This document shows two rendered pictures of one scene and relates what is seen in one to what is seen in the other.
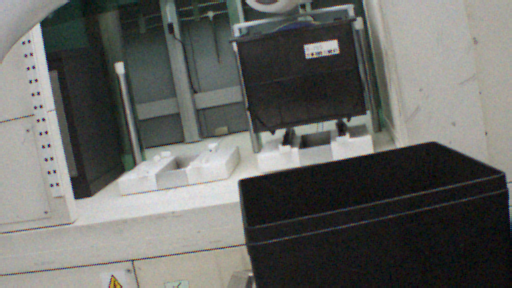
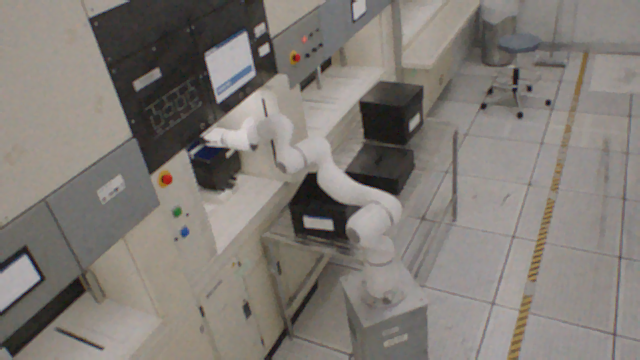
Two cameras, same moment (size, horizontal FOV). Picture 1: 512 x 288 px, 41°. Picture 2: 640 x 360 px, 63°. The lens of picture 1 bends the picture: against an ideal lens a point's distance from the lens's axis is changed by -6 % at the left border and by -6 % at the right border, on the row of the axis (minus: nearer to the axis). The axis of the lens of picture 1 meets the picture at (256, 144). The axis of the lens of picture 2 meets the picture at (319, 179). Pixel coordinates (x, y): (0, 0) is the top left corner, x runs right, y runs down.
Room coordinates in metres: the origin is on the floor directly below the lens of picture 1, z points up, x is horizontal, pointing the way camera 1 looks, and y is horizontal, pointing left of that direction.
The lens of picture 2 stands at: (-0.01, 1.70, 2.32)
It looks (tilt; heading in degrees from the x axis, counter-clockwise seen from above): 34 degrees down; 295
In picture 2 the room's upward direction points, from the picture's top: 9 degrees counter-clockwise
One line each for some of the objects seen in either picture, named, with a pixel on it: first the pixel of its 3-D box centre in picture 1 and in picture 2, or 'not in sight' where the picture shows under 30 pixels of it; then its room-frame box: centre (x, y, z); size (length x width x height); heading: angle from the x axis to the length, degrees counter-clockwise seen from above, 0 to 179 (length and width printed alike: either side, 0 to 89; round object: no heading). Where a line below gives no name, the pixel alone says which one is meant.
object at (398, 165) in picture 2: not in sight; (379, 165); (0.68, -0.50, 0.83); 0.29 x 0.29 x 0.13; 85
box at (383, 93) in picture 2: not in sight; (392, 112); (0.72, -0.98, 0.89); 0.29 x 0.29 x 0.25; 78
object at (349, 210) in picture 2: (368, 247); (327, 204); (0.83, -0.11, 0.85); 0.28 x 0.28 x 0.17; 1
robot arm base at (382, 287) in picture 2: not in sight; (381, 273); (0.46, 0.28, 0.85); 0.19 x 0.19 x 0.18
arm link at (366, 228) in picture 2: not in sight; (371, 236); (0.48, 0.31, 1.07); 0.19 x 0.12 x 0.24; 64
